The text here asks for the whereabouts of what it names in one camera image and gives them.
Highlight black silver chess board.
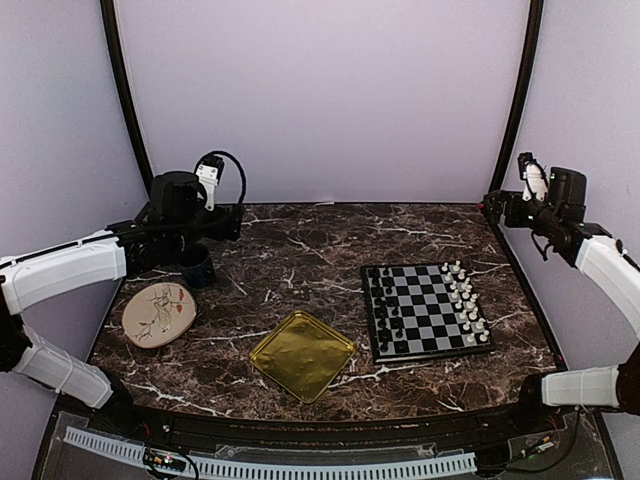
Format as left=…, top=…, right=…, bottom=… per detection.
left=360, top=262, right=495, bottom=364

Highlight dark blue mug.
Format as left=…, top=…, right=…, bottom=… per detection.
left=179, top=243, right=216, bottom=289

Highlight black chess pieces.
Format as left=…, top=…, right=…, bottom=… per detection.
left=365, top=267, right=409, bottom=359

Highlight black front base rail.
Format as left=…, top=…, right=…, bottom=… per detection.
left=49, top=387, right=566, bottom=454

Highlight left black frame post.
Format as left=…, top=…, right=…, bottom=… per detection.
left=99, top=0, right=154, bottom=195

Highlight gold square tray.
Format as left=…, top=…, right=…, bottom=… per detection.
left=249, top=310, right=356, bottom=404

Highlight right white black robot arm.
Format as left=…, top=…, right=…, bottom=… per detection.
left=480, top=160, right=639, bottom=434

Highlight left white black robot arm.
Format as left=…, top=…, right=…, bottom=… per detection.
left=1, top=168, right=244, bottom=436

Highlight white slotted cable duct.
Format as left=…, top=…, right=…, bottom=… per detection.
left=62, top=427, right=477, bottom=479

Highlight right black frame post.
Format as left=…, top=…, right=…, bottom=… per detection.
left=488, top=0, right=545, bottom=192

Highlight black frame post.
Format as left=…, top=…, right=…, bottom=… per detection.
left=99, top=0, right=154, bottom=195
left=488, top=0, right=545, bottom=192

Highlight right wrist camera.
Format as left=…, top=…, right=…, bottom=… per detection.
left=517, top=152, right=549, bottom=202

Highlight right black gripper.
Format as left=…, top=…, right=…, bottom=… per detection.
left=485, top=189, right=562, bottom=237

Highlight round painted wooden plate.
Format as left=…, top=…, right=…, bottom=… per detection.
left=121, top=282, right=197, bottom=349

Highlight white chess pieces row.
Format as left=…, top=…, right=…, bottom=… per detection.
left=440, top=260, right=490, bottom=348

